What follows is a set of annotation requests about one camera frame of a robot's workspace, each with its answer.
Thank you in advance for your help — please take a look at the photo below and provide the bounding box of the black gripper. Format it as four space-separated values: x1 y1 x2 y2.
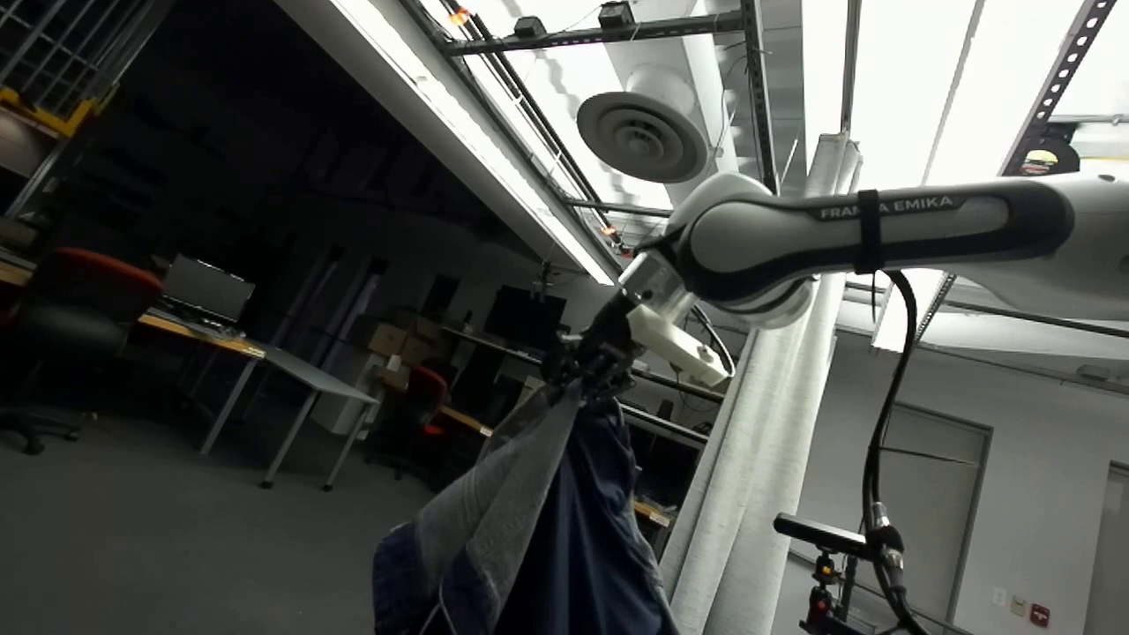
544 295 637 397

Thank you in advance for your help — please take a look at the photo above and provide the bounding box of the grey and blue hoodie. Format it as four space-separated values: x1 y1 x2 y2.
370 389 676 635

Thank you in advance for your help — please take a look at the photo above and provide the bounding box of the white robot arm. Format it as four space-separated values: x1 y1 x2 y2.
548 175 1129 391

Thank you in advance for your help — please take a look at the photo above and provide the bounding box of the round ceiling vent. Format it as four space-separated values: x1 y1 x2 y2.
576 93 705 185

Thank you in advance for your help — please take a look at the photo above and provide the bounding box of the grey folding table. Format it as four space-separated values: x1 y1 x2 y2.
197 338 382 491

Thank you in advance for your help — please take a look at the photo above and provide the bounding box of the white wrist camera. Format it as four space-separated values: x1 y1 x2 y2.
628 304 731 389

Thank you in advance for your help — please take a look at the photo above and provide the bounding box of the white ceiling duct column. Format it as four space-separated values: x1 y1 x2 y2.
656 131 863 635

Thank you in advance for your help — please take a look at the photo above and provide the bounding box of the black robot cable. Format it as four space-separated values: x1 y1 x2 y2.
858 269 932 635

